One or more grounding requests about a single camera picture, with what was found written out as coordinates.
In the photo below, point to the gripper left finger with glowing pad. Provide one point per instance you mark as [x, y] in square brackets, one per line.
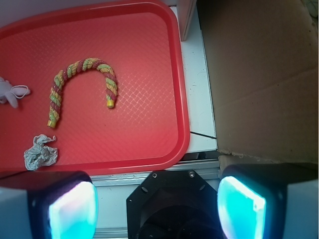
[47, 205]

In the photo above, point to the red green yellow rope toy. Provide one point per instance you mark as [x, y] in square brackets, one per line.
[76, 68]

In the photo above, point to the crumpled white paper ball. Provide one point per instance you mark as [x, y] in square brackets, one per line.
[40, 154]

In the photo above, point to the pink plush bunny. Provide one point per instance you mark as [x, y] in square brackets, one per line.
[11, 94]

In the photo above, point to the brown cardboard box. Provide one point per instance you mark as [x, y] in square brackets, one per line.
[263, 65]

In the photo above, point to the black octagonal mount plate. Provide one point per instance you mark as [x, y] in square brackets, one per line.
[173, 205]

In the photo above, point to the red plastic tray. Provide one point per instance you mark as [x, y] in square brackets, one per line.
[147, 130]

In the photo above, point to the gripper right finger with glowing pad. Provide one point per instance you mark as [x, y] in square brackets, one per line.
[269, 201]

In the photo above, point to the white post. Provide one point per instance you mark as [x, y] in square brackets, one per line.
[185, 10]

